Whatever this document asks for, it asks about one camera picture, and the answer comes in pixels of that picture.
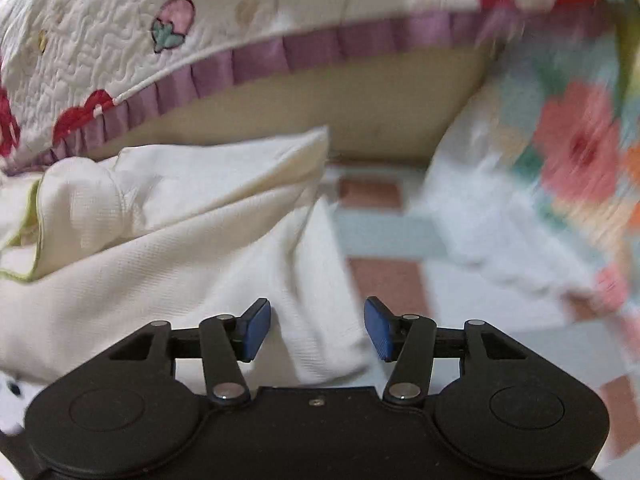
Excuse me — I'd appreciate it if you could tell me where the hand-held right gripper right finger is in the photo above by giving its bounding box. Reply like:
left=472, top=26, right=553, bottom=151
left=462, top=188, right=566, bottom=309
left=364, top=296, right=528, bottom=406

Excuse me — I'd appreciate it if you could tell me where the beige bed base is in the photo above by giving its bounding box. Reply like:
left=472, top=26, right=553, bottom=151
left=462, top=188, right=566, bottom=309
left=87, top=42, right=493, bottom=166

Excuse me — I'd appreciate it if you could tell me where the floral patchwork quilt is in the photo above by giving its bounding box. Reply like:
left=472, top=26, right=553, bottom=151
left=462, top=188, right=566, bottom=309
left=412, top=0, right=640, bottom=411

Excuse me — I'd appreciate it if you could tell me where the white quilted bear-print bedspread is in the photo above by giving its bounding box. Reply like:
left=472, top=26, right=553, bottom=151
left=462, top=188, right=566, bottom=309
left=0, top=0, right=618, bottom=178

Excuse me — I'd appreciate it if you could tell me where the checkered rug with dog print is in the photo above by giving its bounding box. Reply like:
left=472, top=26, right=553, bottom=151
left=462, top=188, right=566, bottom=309
left=320, top=160, right=640, bottom=466

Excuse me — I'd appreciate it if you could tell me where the cream waffle-knit sweatshirt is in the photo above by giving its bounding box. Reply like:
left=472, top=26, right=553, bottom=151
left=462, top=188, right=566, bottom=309
left=0, top=125, right=373, bottom=391

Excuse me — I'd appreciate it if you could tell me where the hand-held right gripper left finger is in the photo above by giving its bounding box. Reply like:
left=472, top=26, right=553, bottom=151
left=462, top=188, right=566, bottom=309
left=107, top=297, right=273, bottom=406

